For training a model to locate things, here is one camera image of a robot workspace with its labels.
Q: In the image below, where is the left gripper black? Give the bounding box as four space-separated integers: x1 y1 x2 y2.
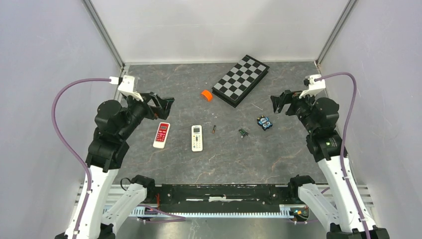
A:
119 90 175 138

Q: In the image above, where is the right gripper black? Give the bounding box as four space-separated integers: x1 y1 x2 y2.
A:
270 88 317 133

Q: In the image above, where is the white beige remote control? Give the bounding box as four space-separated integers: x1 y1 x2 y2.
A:
191 125 203 152

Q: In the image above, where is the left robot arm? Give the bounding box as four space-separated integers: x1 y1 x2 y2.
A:
55 92 174 239

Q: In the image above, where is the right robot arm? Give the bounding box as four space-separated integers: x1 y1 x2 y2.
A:
270 90 390 239

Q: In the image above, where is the red white remote control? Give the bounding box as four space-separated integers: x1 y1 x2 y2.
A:
153 122 171 149

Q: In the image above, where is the blue black owl toy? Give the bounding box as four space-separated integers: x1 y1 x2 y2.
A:
257 116 273 131

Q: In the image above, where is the orange tape roll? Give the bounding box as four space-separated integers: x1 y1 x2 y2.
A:
201 90 213 102

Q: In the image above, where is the folded black chessboard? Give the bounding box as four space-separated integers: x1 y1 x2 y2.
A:
212 55 270 108

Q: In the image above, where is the green battery pair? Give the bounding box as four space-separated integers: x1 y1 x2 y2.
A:
238 128 248 138

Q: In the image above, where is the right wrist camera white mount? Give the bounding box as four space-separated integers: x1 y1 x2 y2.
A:
299 74 326 99

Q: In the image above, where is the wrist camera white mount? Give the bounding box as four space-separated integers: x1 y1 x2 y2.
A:
109 75 144 102
299 74 326 99

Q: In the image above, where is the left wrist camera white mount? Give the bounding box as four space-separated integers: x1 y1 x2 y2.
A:
109 75 144 102

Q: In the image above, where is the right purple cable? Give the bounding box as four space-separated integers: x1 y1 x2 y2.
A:
315 72 372 239

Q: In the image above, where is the purple cable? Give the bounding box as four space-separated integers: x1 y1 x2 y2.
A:
315 72 372 239
51 78 113 239

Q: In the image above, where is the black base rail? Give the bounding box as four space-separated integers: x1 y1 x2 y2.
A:
143 184 304 213

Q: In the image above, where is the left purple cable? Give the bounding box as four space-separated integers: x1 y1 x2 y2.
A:
51 78 113 239

